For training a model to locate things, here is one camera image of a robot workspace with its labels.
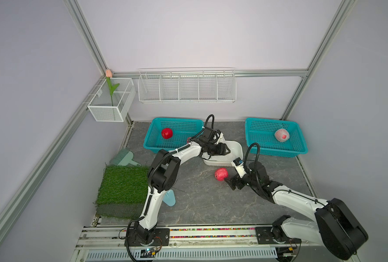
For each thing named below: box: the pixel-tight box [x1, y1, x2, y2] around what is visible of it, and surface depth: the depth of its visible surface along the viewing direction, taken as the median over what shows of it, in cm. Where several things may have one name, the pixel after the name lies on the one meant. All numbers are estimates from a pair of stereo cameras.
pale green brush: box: [109, 148, 141, 167], surface depth 102 cm
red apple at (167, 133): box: [161, 127, 174, 140], surface depth 111 cm
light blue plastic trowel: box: [162, 189, 176, 207], surface depth 87 cm
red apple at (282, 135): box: [274, 128, 290, 143], surface depth 107 cm
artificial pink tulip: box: [105, 68, 120, 107], surface depth 91 cm
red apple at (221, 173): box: [214, 167, 229, 182], surface depth 89 cm
